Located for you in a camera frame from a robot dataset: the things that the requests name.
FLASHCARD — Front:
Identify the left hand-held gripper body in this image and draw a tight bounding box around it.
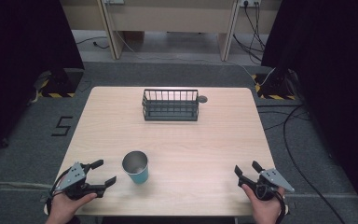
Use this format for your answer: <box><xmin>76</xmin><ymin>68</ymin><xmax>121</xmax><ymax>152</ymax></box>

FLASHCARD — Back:
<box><xmin>54</xmin><ymin>161</ymin><xmax>106</xmax><ymax>201</ymax></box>

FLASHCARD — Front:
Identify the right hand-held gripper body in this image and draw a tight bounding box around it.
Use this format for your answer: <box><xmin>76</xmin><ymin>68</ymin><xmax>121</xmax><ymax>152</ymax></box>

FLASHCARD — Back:
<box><xmin>238</xmin><ymin>168</ymin><xmax>296</xmax><ymax>202</ymax></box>

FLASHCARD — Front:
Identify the teal metal cup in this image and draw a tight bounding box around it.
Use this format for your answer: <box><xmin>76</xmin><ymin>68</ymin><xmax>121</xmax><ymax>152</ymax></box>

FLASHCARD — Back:
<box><xmin>121</xmin><ymin>150</ymin><xmax>149</xmax><ymax>185</ymax></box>

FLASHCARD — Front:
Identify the black wire basket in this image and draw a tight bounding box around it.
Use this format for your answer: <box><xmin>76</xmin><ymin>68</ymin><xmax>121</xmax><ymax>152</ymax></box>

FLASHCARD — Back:
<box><xmin>141</xmin><ymin>89</ymin><xmax>200</xmax><ymax>122</ymax></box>

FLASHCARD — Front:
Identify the person's right hand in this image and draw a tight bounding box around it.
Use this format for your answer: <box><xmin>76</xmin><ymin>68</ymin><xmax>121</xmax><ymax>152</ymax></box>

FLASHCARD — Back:
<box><xmin>241</xmin><ymin>183</ymin><xmax>286</xmax><ymax>224</ymax></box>

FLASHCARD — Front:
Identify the person's left hand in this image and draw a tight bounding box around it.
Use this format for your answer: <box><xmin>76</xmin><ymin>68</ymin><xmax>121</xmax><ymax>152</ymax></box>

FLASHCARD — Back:
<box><xmin>45</xmin><ymin>191</ymin><xmax>98</xmax><ymax>224</ymax></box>

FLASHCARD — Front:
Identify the black stand base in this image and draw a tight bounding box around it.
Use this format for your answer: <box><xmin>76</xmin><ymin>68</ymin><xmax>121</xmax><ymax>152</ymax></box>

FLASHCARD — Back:
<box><xmin>33</xmin><ymin>68</ymin><xmax>85</xmax><ymax>99</ymax></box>
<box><xmin>251</xmin><ymin>68</ymin><xmax>296</xmax><ymax>101</ymax></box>

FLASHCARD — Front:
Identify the black curtain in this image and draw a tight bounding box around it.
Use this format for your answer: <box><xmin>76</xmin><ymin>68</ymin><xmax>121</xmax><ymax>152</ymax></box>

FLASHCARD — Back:
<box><xmin>0</xmin><ymin>0</ymin><xmax>86</xmax><ymax>161</ymax></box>
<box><xmin>260</xmin><ymin>0</ymin><xmax>358</xmax><ymax>216</ymax></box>

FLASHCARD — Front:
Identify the beige desk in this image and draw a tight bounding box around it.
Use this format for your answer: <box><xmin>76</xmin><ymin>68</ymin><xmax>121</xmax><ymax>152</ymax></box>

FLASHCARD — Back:
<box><xmin>59</xmin><ymin>0</ymin><xmax>283</xmax><ymax>62</ymax></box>

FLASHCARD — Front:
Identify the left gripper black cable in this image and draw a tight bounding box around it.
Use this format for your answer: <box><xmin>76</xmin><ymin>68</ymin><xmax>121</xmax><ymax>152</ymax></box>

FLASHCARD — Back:
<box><xmin>45</xmin><ymin>175</ymin><xmax>69</xmax><ymax>217</ymax></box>

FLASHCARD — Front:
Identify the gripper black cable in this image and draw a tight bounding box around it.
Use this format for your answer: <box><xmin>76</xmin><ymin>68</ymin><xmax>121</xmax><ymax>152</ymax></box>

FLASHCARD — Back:
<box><xmin>273</xmin><ymin>189</ymin><xmax>287</xmax><ymax>224</ymax></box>
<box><xmin>45</xmin><ymin>175</ymin><xmax>69</xmax><ymax>217</ymax></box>

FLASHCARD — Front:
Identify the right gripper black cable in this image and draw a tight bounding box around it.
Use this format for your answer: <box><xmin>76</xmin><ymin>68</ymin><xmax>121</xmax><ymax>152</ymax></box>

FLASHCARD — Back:
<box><xmin>273</xmin><ymin>189</ymin><xmax>287</xmax><ymax>224</ymax></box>

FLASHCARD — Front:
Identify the black cable on floor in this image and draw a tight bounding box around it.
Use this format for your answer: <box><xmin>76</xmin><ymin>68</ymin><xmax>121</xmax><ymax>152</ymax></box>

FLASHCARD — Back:
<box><xmin>75</xmin><ymin>35</ymin><xmax>110</xmax><ymax>50</ymax></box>

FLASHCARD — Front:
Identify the bundle of black cables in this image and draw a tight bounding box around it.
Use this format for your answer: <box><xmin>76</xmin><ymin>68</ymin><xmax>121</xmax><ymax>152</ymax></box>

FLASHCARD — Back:
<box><xmin>232</xmin><ymin>0</ymin><xmax>267</xmax><ymax>65</ymax></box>

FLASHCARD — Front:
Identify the white wall socket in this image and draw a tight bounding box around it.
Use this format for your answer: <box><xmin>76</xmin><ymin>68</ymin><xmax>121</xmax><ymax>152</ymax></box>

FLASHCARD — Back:
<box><xmin>239</xmin><ymin>0</ymin><xmax>262</xmax><ymax>7</ymax></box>

